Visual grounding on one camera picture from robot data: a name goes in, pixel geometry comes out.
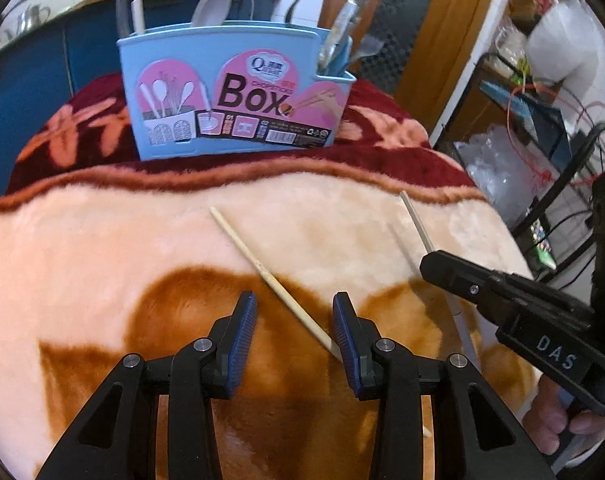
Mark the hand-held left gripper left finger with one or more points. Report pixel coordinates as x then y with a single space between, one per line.
242 345

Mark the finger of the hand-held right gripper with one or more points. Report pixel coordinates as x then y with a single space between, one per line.
452 280

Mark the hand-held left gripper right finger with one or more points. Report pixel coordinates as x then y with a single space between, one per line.
347 345

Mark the wooden chopstick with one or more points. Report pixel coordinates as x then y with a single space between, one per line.
417 220
272 280

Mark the blue plastic utensil box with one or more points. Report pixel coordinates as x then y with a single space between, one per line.
232 95

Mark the person's right hand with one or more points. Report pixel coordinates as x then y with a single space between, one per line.
552 410

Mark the clear plastic bag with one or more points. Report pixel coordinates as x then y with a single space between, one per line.
497 170

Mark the black metal rack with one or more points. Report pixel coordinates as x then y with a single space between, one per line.
567 200

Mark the floral plush blanket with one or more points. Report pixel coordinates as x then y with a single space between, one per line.
107 260

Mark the blue board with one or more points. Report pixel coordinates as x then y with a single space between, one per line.
527 115

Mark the wooden door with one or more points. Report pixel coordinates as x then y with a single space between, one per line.
452 35

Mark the white sack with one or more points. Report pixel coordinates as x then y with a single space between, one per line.
567 40

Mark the metal kettle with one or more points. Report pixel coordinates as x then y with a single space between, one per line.
27 17

